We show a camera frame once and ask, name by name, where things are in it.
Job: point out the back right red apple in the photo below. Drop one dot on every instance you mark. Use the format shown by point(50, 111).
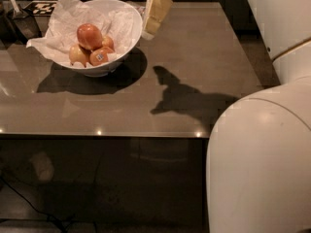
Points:
point(107, 41)

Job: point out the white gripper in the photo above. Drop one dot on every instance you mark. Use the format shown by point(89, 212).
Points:
point(156, 11)

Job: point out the white ceramic bowl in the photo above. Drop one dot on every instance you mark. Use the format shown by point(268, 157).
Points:
point(121, 21)

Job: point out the white crumpled paper liner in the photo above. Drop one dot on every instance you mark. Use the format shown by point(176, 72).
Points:
point(63, 8)

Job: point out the black scoop with white handle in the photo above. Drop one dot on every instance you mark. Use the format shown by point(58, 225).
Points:
point(24, 23)

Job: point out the large top red apple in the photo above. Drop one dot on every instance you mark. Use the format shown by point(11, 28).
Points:
point(89, 36)

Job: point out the left yellowish apple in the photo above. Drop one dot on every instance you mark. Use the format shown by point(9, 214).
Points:
point(78, 54)

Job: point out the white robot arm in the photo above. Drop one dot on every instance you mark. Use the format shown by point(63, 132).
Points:
point(258, 164)

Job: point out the black white marker tag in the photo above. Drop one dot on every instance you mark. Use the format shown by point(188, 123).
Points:
point(40, 8)

